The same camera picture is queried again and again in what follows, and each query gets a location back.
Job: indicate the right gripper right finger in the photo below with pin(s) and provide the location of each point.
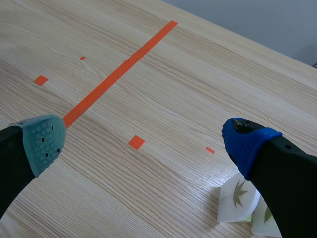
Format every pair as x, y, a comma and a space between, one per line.
280, 173

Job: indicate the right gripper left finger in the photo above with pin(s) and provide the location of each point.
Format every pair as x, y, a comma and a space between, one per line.
29, 148

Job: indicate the clear card with green leaf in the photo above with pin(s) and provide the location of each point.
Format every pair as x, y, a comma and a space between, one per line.
266, 220

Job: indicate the clear card with maple leaf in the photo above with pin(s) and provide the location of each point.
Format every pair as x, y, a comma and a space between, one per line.
235, 200

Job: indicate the small yellow card stand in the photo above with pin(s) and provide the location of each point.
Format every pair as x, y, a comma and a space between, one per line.
248, 219

